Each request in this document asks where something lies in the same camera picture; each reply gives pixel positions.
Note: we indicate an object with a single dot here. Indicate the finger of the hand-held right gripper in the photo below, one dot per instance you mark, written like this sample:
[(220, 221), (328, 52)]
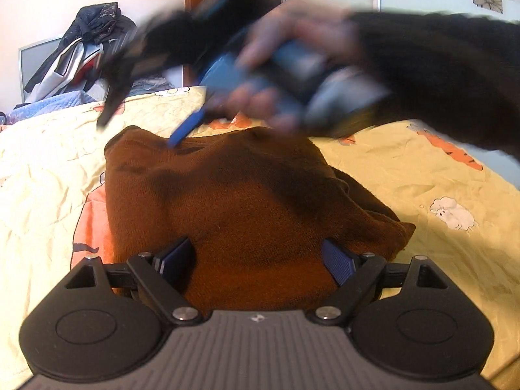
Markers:
[(183, 130), (130, 65)]

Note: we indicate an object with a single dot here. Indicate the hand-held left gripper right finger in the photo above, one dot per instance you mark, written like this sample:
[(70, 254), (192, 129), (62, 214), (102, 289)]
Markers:
[(339, 262)]

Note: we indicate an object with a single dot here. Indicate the blue quilt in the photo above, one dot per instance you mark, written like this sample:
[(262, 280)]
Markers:
[(53, 103)]

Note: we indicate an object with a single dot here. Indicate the person's right hand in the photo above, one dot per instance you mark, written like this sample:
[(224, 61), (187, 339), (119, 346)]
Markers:
[(308, 28)]

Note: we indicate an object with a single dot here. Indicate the grey monitor screen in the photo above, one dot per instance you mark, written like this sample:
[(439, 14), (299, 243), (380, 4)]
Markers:
[(34, 61)]

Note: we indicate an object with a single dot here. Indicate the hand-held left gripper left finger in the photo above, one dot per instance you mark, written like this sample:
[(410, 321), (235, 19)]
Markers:
[(176, 262)]

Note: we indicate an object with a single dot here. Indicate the yellow printed bed sheet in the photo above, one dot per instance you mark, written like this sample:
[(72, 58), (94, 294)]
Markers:
[(40, 170)]

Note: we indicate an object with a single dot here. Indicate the brown knit sweater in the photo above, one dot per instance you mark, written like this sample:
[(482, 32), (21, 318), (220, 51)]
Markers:
[(243, 211)]

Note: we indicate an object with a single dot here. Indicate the pile of dark jackets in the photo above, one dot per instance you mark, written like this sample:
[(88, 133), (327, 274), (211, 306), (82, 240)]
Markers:
[(89, 44)]

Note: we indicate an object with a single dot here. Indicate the person's right forearm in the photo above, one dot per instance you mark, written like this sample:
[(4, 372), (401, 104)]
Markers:
[(447, 69)]

